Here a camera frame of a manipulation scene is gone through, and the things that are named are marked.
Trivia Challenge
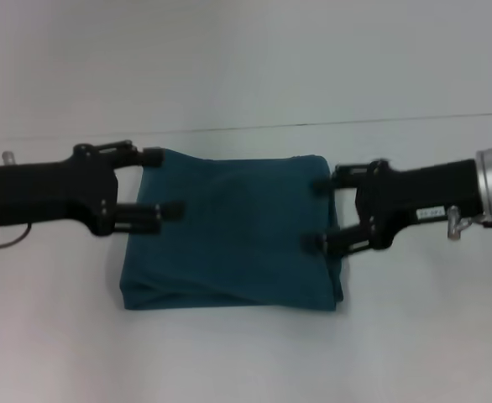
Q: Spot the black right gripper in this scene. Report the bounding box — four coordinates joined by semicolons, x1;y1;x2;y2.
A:
300;158;484;257

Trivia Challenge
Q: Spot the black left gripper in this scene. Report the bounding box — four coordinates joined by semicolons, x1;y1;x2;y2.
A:
0;140;187;238

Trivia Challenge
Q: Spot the teal blue printed t-shirt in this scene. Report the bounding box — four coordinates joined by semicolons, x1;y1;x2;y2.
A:
118;146;346;312

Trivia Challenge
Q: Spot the right arm cable with connector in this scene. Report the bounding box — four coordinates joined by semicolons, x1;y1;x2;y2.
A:
446;205;492;243

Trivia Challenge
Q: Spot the arm cable with connector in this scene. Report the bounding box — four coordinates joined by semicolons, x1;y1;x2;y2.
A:
0;224;33;253
446;205;492;243

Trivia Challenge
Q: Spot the left arm cable with connector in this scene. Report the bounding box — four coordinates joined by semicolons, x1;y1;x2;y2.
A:
0;224;33;253

